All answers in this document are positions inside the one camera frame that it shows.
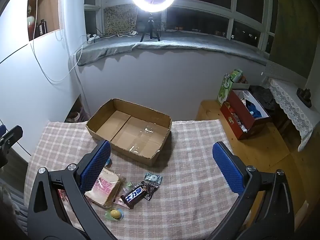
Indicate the lace covered side table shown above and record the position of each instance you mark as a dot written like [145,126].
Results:
[287,102]

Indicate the dark bottle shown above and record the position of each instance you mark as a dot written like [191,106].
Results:
[42,28]

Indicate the pink plaid tablecloth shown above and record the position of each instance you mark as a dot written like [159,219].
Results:
[187,192]

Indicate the green tissue box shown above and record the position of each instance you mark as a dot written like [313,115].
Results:
[225,90]

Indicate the beige fluffy cloth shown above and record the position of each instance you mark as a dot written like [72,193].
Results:
[8,197]

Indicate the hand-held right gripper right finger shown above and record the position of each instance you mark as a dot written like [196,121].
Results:
[228,170]

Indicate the blue cloth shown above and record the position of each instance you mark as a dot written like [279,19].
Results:
[253,108]

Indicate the dark green curtain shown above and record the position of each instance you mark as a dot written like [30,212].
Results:
[292,30]

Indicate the white power adapter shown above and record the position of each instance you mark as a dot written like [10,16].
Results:
[133,33]

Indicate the wooden wall niche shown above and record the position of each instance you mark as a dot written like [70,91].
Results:
[48,5]

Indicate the black bag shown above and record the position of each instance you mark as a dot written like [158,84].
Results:
[262,97]

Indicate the red shoe box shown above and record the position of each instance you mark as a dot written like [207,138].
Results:
[235,120]

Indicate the black tripod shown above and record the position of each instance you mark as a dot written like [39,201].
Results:
[150,22]

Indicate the dark brown chocolate bar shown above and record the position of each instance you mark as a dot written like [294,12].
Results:
[133,196]

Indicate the cardboard box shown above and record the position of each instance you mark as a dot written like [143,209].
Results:
[130,130]

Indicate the red and white bottle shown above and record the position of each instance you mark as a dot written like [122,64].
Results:
[30,27]

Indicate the white bread packet pink print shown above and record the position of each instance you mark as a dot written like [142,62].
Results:
[105,190]

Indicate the white power strip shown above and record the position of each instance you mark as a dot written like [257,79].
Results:
[92,38]

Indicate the dark teapot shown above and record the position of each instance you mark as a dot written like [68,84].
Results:
[304,96]

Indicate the patterned board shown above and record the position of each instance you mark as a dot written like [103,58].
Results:
[120,20]

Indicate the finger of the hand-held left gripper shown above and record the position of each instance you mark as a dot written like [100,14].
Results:
[12,136]
[2,130]

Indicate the small black packet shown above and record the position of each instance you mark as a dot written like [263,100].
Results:
[152,191]

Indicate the striped cloth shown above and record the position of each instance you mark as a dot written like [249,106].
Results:
[15,220]

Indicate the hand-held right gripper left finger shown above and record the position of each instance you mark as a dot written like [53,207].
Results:
[96,165]

